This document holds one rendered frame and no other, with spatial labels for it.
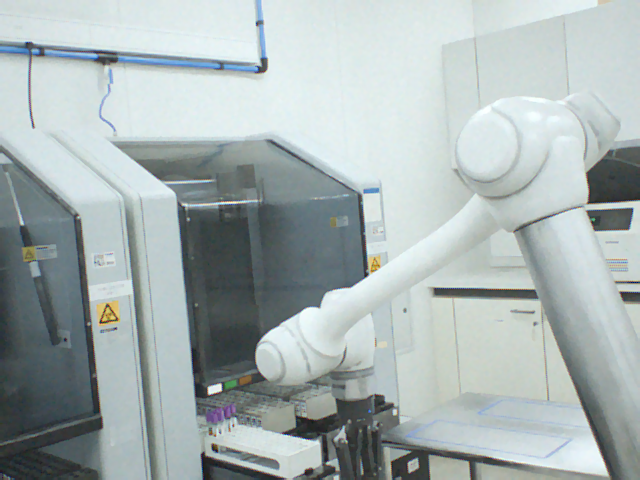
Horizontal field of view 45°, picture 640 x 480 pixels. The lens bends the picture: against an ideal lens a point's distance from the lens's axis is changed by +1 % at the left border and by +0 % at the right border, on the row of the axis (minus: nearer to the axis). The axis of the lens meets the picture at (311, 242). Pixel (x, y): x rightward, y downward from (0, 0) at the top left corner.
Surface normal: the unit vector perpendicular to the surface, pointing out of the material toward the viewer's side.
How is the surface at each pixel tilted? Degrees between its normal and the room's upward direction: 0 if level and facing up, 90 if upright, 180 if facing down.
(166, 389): 90
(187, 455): 90
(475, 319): 90
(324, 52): 90
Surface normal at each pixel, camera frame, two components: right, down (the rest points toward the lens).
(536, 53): -0.71, 0.10
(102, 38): 0.70, -0.03
